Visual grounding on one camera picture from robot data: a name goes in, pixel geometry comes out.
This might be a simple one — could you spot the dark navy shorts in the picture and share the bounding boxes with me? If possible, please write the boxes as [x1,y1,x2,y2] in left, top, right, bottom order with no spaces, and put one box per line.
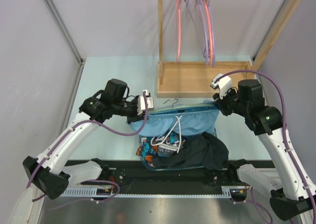
[152,132,229,170]

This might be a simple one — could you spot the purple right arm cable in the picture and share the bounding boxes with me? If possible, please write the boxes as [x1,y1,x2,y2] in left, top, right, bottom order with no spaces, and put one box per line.
[213,70,316,224]

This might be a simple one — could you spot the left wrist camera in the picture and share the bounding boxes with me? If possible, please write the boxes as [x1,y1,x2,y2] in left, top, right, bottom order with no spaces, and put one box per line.
[137,90,155,115]

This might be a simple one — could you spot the light blue shorts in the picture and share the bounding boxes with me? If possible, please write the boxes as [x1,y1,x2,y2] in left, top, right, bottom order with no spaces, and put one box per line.
[139,108,219,137]

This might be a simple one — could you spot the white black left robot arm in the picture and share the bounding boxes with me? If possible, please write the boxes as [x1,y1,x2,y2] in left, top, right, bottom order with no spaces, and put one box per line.
[23,79,152,202]

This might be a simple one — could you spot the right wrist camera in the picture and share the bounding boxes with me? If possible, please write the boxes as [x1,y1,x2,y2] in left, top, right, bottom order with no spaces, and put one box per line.
[210,73,233,99]

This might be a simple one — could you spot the wooden clothes rack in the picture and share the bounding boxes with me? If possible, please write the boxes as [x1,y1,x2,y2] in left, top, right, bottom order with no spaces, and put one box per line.
[157,0,301,98]

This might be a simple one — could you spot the pink hanger left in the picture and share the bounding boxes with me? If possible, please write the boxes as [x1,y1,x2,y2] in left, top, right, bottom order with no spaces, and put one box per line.
[176,0,182,63]

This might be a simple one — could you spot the sage green hanger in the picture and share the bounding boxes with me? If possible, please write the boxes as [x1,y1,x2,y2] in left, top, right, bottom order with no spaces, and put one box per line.
[149,100,217,115]

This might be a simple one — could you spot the purple hanger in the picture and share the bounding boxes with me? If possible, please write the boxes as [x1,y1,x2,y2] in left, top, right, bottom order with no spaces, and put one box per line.
[184,0,209,65]

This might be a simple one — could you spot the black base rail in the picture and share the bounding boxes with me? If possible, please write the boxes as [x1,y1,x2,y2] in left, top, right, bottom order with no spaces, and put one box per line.
[66,159,277,195]

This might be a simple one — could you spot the salmon pink hanger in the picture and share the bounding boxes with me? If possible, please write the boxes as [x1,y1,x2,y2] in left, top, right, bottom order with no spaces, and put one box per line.
[195,0,214,66]

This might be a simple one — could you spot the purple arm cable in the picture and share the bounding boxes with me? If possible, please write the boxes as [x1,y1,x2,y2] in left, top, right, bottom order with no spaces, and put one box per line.
[213,70,316,224]
[26,91,149,210]

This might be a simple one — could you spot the lavender hanger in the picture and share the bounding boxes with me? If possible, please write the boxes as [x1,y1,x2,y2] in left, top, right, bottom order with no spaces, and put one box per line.
[197,0,217,68]

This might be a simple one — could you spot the aluminium corner frame post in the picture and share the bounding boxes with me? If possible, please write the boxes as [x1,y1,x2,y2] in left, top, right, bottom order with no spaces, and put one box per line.
[36,0,86,65]

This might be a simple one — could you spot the blue patterned shorts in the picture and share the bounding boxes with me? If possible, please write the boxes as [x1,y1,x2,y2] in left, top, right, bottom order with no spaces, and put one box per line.
[136,132,188,166]

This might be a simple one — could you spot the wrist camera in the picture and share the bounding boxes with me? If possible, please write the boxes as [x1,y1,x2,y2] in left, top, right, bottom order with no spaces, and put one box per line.
[137,90,155,115]
[210,73,233,99]

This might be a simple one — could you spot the white cable duct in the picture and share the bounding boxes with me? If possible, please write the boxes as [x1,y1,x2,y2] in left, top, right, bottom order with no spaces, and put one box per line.
[59,186,234,199]

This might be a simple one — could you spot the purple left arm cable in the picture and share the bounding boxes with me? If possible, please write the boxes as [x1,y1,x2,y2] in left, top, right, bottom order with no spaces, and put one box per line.
[26,91,149,210]

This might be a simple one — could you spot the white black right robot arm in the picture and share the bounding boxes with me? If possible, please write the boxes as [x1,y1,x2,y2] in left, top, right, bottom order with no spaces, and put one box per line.
[211,76,316,221]

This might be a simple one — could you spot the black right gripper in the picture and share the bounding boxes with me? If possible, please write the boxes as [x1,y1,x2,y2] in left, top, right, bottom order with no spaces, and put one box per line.
[213,86,249,117]

